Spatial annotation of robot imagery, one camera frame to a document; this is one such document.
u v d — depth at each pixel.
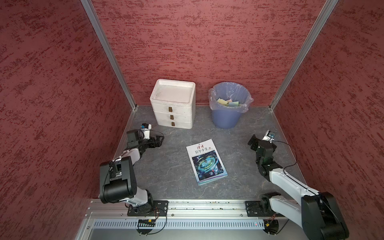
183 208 0.76
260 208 0.72
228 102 1.05
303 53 0.88
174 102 0.90
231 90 1.00
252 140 0.81
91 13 0.73
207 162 0.90
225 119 1.01
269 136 0.72
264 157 0.65
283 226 0.69
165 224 0.70
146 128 0.82
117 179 0.45
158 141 0.83
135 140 0.72
